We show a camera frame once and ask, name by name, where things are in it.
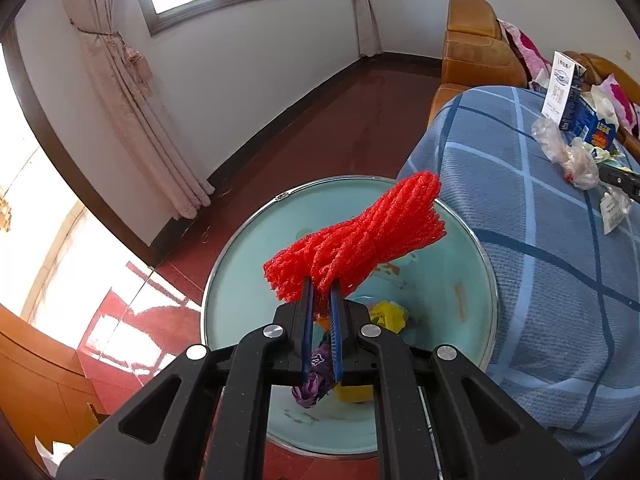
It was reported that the teal enamel basin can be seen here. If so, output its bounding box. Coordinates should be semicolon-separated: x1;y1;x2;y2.
201;176;500;458

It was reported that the red foam mesh net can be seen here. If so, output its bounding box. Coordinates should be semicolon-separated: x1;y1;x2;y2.
263;170;447;303

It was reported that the pink floral pillow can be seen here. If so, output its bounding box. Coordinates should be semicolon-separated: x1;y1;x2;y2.
597;74;640;126
497;19;553;93

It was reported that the clear crumpled plastic bag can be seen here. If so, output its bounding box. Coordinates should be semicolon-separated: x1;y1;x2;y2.
531;119;600;191

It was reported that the purple snack wrapper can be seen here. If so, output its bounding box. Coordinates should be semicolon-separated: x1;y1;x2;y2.
291;330;336;408

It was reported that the white crumpled wrapper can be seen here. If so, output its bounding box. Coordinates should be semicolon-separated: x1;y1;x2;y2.
600;187;633;235

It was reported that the dark wooden door frame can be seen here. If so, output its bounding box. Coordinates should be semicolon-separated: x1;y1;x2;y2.
0;22;161;268

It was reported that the narrow pink curtain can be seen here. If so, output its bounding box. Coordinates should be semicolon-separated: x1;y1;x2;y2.
345;0;385;58

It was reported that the blue milk carton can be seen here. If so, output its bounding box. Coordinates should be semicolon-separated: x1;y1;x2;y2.
570;85;618;151

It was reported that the white milk carton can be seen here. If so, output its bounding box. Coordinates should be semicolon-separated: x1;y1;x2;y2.
541;51;587;133

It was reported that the blue plaid tablecloth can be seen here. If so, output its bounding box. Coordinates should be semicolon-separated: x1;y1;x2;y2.
395;85;640;476

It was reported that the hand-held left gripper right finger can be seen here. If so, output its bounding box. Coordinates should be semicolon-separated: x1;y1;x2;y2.
327;279;586;480

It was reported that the large pink curtain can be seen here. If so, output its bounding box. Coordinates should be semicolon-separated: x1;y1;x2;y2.
54;0;217;221

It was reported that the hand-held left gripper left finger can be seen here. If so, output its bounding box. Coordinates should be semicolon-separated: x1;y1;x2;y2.
56;276;316;480

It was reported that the wooden cabinet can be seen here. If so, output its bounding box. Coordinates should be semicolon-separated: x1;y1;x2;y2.
0;305;108;461

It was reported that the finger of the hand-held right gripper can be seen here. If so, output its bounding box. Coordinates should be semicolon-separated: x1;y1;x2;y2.
598;165;640;203

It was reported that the yellow crumpled wrapper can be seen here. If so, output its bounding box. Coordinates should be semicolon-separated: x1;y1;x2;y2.
367;300;410;336

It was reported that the brown leather sofa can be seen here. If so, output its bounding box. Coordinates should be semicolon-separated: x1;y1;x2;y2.
562;51;640;136

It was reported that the brown leather armchair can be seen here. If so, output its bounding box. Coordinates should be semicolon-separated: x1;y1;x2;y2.
429;0;528;126

